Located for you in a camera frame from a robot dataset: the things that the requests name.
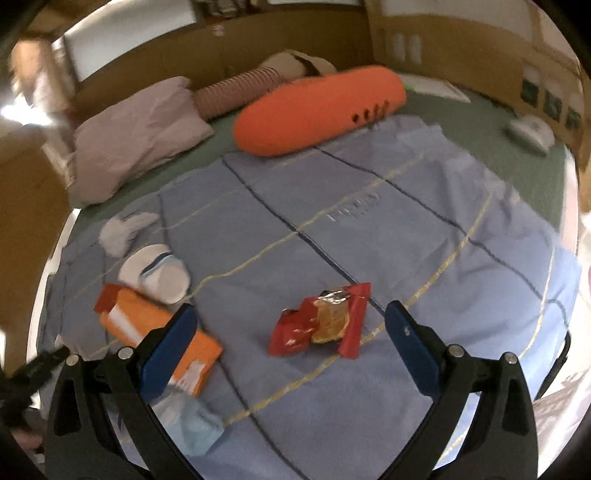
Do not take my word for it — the wide frosted glass panel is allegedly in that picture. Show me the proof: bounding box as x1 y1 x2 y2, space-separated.
65 14 195 61

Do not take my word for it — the white flat board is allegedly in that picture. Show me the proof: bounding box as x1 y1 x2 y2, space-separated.
402 76 472 103

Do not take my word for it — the orange carrot pillow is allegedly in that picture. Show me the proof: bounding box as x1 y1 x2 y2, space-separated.
232 66 408 159

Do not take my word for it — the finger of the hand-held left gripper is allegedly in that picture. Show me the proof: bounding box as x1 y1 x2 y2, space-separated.
14 346 70 384

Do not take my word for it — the blue checked blanket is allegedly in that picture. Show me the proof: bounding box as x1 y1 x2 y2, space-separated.
37 113 583 480

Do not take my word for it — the pink pillow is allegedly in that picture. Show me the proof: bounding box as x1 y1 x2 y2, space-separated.
68 76 215 207

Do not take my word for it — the orange packet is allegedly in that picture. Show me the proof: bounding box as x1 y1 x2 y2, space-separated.
95 283 223 398

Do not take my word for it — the striped plush toy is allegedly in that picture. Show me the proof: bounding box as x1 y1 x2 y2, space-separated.
194 50 338 121

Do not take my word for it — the red snack wrapper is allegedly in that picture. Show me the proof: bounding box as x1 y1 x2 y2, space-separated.
268 281 372 360

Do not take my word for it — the blue face mask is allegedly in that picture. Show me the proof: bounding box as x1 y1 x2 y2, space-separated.
150 385 226 457

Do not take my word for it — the white face mask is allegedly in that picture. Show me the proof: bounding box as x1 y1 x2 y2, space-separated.
117 244 191 305

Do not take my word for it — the wooden bed rail with stickers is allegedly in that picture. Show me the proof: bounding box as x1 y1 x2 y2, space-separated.
365 0 591 167

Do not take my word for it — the white handheld device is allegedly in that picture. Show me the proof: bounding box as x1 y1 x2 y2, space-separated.
505 115 555 154

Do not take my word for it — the wooden bed rail with slats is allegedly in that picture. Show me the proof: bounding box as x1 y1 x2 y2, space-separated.
0 37 81 365

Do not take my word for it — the person's left forearm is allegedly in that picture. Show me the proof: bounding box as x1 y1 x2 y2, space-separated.
11 411 47 462

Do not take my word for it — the pink bin bag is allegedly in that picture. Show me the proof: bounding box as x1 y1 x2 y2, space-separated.
531 369 583 462

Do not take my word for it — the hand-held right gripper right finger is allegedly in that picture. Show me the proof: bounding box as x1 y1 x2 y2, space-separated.
379 300 539 480

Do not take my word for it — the large white tissue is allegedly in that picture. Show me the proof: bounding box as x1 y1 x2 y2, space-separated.
98 211 161 258

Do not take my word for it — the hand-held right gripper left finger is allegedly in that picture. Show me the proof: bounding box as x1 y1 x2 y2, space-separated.
44 303 204 480

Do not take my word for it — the wooden wall cabinet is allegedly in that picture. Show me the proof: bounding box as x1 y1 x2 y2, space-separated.
69 4 375 121

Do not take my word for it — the green bed mat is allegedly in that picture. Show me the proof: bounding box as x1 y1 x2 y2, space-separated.
60 78 568 241

